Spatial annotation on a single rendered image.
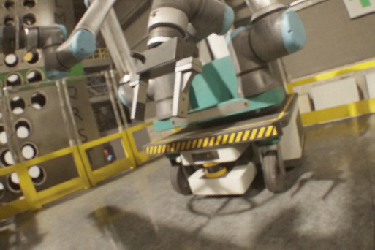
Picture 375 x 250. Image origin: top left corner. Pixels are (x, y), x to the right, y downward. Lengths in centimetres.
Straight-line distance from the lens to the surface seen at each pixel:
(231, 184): 86
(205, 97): 108
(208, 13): 53
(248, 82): 82
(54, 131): 270
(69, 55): 71
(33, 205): 188
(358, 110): 177
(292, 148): 97
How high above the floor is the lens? 46
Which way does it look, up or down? 1 degrees down
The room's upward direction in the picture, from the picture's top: 16 degrees counter-clockwise
